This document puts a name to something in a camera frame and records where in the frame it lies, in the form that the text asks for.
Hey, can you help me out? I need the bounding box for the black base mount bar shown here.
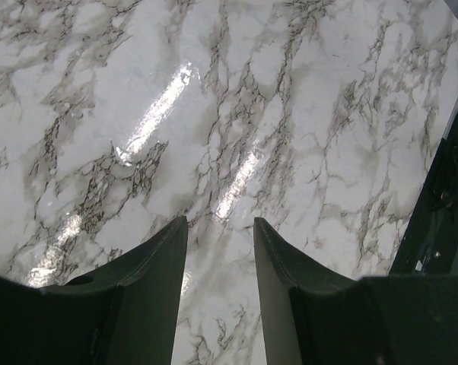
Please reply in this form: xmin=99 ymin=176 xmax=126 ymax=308
xmin=390 ymin=112 xmax=458 ymax=275

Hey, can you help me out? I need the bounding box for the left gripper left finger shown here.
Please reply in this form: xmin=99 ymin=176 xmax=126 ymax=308
xmin=43 ymin=216 xmax=188 ymax=364

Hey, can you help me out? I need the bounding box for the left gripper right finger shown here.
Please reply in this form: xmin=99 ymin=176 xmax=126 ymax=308
xmin=253 ymin=217 xmax=362 ymax=364

